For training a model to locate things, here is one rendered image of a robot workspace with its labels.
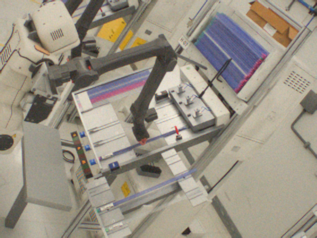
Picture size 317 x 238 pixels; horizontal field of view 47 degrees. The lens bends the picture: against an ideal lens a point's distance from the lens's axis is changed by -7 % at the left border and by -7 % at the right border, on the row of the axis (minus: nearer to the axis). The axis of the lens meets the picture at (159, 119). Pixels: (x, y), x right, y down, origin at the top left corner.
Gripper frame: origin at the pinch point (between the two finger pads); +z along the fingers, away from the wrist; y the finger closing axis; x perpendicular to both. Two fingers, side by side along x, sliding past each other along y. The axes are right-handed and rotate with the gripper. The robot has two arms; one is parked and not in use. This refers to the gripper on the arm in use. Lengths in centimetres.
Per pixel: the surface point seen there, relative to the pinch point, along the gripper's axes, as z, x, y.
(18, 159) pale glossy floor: 48, 81, 67
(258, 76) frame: -29, -64, -11
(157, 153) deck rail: 0.7, -4.6, -9.8
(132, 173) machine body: 29.8, 8.9, 6.0
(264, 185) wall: 144, -108, 21
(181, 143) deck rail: 0.1, -18.6, -9.7
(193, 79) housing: -7, -43, 26
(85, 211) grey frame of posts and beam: 21.4, 42.9, -14.0
